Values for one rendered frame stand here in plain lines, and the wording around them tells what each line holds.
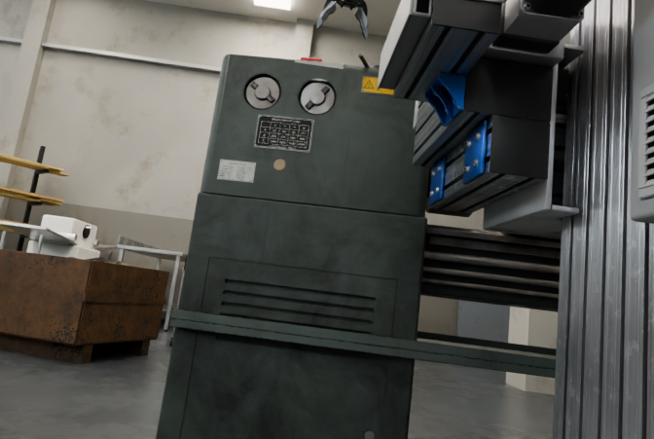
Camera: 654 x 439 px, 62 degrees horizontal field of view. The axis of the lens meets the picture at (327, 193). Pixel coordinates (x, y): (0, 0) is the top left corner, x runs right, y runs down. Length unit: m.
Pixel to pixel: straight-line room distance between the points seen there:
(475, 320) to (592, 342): 8.31
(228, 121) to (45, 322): 2.91
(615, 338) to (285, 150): 0.93
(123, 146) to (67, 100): 1.24
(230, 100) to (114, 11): 9.24
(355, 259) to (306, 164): 0.28
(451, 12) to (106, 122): 9.35
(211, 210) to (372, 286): 0.46
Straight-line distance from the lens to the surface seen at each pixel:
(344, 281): 1.37
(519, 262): 1.53
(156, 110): 9.80
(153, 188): 9.46
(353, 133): 1.44
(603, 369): 0.82
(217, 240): 1.43
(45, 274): 4.22
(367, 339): 1.34
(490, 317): 9.23
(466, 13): 0.76
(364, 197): 1.40
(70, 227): 7.66
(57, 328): 4.12
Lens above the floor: 0.64
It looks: 11 degrees up
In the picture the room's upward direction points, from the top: 7 degrees clockwise
